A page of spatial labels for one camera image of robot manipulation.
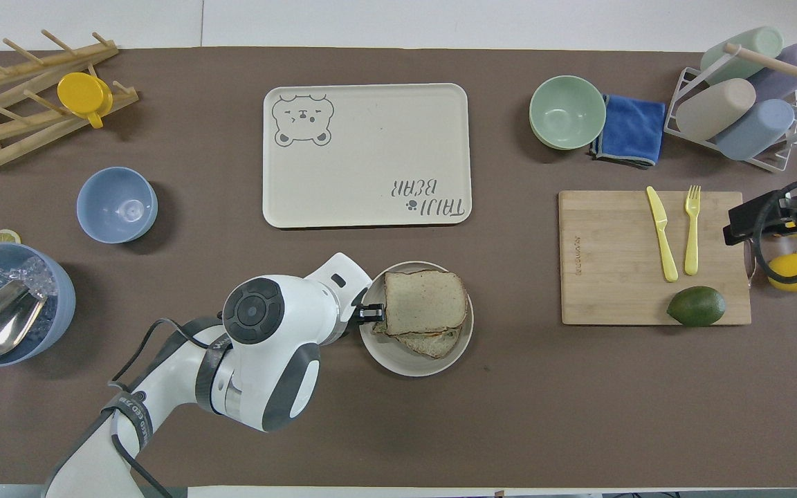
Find round beige plate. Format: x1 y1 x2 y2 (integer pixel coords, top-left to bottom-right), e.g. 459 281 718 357
359 261 475 378

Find blue bowl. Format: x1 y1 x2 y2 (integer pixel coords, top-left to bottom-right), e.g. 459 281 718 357
76 167 159 244

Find blue tumbler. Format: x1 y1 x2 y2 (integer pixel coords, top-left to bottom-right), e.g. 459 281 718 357
713 99 796 162

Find green avocado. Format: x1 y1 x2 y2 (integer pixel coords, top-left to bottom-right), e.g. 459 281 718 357
666 286 727 327

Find white wire rack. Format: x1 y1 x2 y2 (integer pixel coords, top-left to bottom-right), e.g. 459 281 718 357
663 43 797 174

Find yellow cup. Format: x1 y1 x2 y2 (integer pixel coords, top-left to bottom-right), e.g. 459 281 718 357
57 72 114 130

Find black cable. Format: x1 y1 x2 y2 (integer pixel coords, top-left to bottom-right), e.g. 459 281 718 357
751 176 797 286
109 317 228 388

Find green bowl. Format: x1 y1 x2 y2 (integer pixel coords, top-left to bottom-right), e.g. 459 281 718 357
529 75 607 151

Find beige tray with bear print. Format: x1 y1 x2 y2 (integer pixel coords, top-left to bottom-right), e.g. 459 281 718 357
262 83 473 229

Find clear ice cubes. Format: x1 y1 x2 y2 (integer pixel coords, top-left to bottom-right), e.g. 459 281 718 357
0 257 57 305

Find yellow plastic knife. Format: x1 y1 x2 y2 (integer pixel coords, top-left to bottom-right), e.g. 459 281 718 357
645 185 679 283

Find blue ice bucket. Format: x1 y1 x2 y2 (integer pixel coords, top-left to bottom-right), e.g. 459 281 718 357
0 243 77 368

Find sandwich bottom with lettuce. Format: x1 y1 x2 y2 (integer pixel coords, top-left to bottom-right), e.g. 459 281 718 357
372 322 462 360

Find wooden cutting board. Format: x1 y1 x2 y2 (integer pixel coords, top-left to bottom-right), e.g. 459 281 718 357
558 190 753 326

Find brown bread slice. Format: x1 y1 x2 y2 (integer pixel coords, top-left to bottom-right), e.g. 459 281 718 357
383 270 469 338

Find yellow lemon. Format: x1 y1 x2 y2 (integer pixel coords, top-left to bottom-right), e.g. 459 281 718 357
767 252 797 293

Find beige tumbler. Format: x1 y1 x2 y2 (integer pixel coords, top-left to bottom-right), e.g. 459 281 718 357
676 77 758 142

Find blue cloth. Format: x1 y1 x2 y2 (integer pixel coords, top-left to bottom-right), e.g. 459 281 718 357
589 94 668 169

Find purple tumbler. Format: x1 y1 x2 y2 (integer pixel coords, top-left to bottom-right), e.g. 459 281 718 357
746 39 797 103

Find wooden dish rack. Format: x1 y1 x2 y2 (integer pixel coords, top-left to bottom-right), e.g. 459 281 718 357
0 29 140 170

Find green tumbler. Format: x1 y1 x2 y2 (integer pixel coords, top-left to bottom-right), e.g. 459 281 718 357
700 26 785 86

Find yellow plastic fork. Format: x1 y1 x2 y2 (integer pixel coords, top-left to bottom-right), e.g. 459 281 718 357
683 185 703 277

